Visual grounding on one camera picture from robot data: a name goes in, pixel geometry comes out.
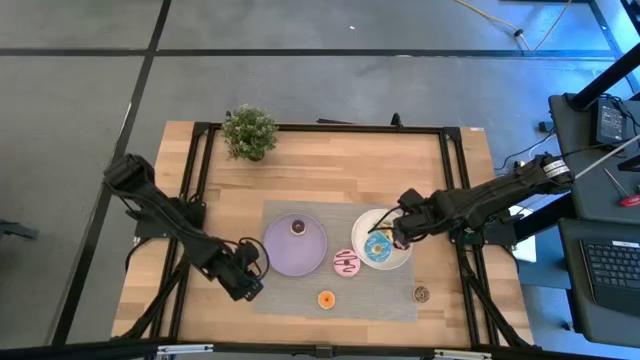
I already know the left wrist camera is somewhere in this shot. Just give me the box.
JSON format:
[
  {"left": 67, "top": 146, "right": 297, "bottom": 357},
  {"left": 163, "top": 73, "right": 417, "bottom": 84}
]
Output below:
[{"left": 233, "top": 241, "right": 260, "bottom": 265}]

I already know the blue frosted donut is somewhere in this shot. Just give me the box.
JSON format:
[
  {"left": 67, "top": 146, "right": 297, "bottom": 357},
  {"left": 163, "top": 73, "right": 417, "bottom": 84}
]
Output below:
[{"left": 363, "top": 230, "right": 394, "bottom": 264}]

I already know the black table frame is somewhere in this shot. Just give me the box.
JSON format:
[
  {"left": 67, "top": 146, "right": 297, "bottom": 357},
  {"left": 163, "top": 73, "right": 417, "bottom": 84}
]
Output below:
[{"left": 110, "top": 119, "right": 535, "bottom": 351}]

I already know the black diagonal pole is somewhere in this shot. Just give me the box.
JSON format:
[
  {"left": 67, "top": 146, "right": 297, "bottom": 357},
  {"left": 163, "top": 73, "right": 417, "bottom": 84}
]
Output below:
[{"left": 569, "top": 42, "right": 640, "bottom": 112}]

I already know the pale green frosted donut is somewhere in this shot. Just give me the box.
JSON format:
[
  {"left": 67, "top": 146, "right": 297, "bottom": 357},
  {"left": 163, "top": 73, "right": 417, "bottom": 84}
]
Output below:
[{"left": 372, "top": 219, "right": 396, "bottom": 240}]

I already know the white plate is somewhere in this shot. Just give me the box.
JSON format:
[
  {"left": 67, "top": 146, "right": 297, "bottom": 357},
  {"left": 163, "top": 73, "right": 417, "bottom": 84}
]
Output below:
[{"left": 350, "top": 208, "right": 414, "bottom": 272}]

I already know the purple plate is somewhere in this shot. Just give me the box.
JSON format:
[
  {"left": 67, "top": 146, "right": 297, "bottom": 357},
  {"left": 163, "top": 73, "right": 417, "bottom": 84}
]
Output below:
[{"left": 262, "top": 212, "right": 329, "bottom": 278}]

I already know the green potted plant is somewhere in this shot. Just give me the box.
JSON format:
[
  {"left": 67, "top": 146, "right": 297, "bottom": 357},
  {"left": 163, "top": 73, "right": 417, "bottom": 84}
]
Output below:
[{"left": 221, "top": 103, "right": 279, "bottom": 163}]

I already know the black keyboard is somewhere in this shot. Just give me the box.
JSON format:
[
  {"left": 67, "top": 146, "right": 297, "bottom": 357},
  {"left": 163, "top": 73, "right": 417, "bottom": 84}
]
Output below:
[{"left": 579, "top": 238, "right": 640, "bottom": 317}]

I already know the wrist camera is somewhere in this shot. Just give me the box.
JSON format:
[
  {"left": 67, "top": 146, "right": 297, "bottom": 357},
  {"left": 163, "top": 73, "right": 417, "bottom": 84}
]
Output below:
[
  {"left": 233, "top": 241, "right": 260, "bottom": 265},
  {"left": 398, "top": 188, "right": 426, "bottom": 211}
]

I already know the silver aluminium bar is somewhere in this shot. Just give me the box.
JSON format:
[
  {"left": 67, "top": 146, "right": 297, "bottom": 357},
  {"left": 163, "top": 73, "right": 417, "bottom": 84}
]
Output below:
[
  {"left": 155, "top": 342, "right": 215, "bottom": 356},
  {"left": 433, "top": 348, "right": 494, "bottom": 360}
]

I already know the white rod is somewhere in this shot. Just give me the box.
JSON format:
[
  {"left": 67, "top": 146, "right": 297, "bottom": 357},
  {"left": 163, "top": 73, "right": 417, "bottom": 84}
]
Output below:
[{"left": 573, "top": 133, "right": 640, "bottom": 180}]

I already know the red-handled screwdriver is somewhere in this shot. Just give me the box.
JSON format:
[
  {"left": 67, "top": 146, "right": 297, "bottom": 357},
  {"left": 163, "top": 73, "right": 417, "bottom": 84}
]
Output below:
[{"left": 602, "top": 167, "right": 640, "bottom": 208}]

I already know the black power adapter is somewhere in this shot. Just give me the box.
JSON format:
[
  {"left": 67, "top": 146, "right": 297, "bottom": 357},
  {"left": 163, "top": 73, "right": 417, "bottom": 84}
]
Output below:
[{"left": 594, "top": 98, "right": 627, "bottom": 147}]

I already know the black horizontal frame beam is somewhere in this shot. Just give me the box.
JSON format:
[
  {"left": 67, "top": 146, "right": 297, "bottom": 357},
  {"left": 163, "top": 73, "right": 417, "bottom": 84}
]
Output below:
[{"left": 0, "top": 338, "right": 640, "bottom": 360}]

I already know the pink frosted donut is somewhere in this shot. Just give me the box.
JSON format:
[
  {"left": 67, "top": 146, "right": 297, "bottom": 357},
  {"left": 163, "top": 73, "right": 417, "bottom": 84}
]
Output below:
[{"left": 332, "top": 248, "right": 362, "bottom": 279}]

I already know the yellow cable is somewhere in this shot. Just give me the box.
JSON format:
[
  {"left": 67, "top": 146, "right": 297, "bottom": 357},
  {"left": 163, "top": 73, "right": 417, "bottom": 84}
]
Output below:
[{"left": 452, "top": 0, "right": 574, "bottom": 54}]

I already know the dark grey desk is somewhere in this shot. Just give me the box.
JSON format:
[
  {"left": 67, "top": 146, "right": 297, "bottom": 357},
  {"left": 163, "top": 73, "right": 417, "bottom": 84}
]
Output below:
[
  {"left": 548, "top": 91, "right": 640, "bottom": 224},
  {"left": 558, "top": 217, "right": 640, "bottom": 349}
]

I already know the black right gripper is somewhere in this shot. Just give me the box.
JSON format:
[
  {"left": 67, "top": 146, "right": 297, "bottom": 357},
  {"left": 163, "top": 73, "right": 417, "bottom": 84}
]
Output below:
[{"left": 391, "top": 192, "right": 452, "bottom": 250}]

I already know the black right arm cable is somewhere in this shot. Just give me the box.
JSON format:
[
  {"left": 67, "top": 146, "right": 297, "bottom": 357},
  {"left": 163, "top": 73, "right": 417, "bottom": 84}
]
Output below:
[{"left": 368, "top": 204, "right": 404, "bottom": 235}]

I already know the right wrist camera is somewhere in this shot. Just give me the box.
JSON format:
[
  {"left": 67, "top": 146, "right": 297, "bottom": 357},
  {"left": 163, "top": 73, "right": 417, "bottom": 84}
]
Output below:
[{"left": 398, "top": 188, "right": 426, "bottom": 211}]

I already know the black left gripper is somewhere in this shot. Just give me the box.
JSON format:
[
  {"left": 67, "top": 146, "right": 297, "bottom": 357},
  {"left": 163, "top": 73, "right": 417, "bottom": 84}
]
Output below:
[{"left": 214, "top": 242, "right": 266, "bottom": 303}]

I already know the grey woven placemat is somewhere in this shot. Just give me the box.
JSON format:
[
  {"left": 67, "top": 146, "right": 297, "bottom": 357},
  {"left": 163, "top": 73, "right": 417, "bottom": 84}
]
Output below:
[{"left": 253, "top": 200, "right": 419, "bottom": 322}]

